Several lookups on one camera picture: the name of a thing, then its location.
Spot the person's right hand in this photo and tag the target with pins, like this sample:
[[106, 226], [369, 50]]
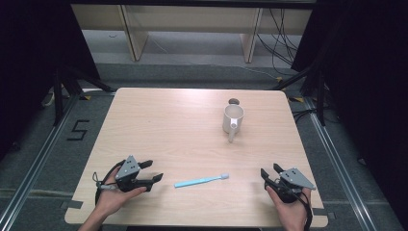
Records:
[[290, 213]]

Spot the black metal stand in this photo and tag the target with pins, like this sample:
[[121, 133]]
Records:
[[320, 99], [58, 96]]

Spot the small dark round object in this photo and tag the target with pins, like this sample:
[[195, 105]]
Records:
[[233, 101]]

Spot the beige wooden desk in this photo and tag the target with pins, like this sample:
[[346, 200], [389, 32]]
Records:
[[192, 19]]

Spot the grey tape piece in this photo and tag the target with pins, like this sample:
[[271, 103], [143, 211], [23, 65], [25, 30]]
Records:
[[322, 212], [72, 204]]

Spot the person's left hand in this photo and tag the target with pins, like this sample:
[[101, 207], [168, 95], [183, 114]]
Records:
[[112, 199]]

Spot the aluminium floor rail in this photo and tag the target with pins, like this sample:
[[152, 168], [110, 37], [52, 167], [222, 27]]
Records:
[[35, 163], [340, 166]]

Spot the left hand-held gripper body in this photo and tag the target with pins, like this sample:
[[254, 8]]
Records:
[[127, 169]]

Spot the light blue toothbrush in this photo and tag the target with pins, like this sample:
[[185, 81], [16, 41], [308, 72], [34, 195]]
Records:
[[198, 182]]

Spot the black curtain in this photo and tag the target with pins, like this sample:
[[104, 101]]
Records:
[[32, 64], [369, 80]]

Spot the white cup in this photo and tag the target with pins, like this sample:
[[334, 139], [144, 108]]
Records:
[[233, 119]]

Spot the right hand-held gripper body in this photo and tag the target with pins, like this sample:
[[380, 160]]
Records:
[[293, 179]]

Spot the yellow tape piece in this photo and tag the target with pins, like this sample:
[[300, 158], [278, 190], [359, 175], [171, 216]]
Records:
[[85, 97], [296, 99]]

